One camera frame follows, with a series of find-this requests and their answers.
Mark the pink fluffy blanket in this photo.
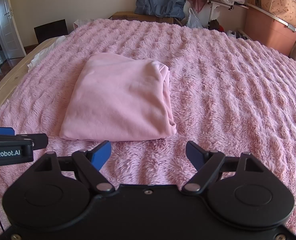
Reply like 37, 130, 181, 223
0, 19, 296, 238

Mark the floral fabric bag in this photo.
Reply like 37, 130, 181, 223
251, 0, 296, 29

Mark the white electric heater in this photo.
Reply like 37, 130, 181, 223
226, 29, 252, 40

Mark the blue fabric bag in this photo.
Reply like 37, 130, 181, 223
134, 0, 186, 20

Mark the cluttered clothes rack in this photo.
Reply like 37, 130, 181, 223
195, 0, 249, 27

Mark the pink sweatshirt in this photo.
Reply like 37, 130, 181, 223
59, 53, 177, 141

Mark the dark plush toy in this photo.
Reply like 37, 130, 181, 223
209, 19, 224, 32

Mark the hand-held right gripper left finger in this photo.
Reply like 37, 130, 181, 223
33, 141, 115, 195

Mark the white plastic bag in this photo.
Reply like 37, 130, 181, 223
186, 7, 204, 29

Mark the black panel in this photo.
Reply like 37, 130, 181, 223
34, 19, 69, 44

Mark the white door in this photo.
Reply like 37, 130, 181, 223
0, 0, 26, 59

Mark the cardboard box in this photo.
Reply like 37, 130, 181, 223
109, 11, 182, 25

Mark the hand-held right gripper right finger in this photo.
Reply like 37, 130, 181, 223
182, 141, 266, 196

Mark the white bed sheet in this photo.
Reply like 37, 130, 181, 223
27, 35, 68, 69

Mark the pink storage bin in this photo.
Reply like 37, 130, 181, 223
244, 3, 296, 57

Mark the white tote bag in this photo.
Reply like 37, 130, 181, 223
73, 19, 95, 30

